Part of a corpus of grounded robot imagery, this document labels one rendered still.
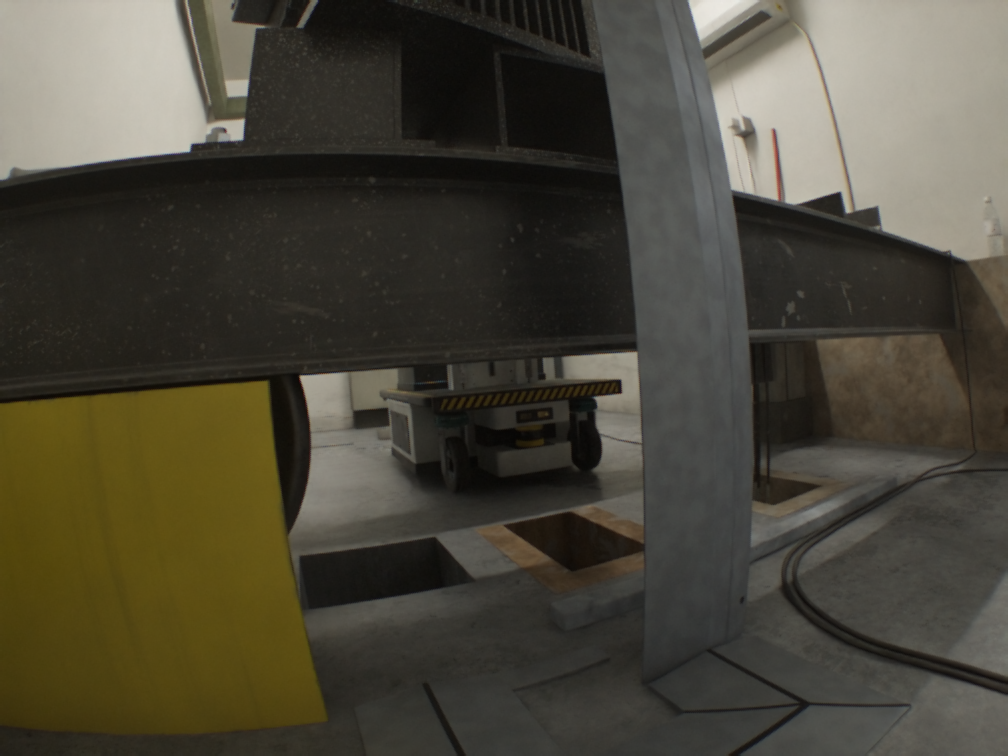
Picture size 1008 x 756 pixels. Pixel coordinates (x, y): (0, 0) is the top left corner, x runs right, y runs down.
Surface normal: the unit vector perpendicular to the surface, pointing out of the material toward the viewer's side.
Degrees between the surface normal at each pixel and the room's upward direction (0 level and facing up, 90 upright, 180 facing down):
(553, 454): 90
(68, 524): 90
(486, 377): 90
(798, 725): 10
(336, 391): 90
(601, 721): 0
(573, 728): 0
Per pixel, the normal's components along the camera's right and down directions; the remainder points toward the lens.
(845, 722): 0.00, -0.98
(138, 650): 0.38, 0.00
